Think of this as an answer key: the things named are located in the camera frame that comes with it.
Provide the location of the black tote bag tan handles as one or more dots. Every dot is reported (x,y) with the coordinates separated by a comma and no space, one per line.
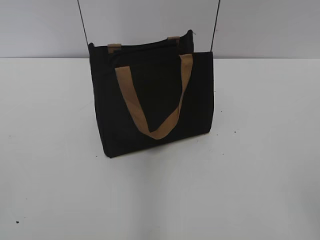
(166,75)

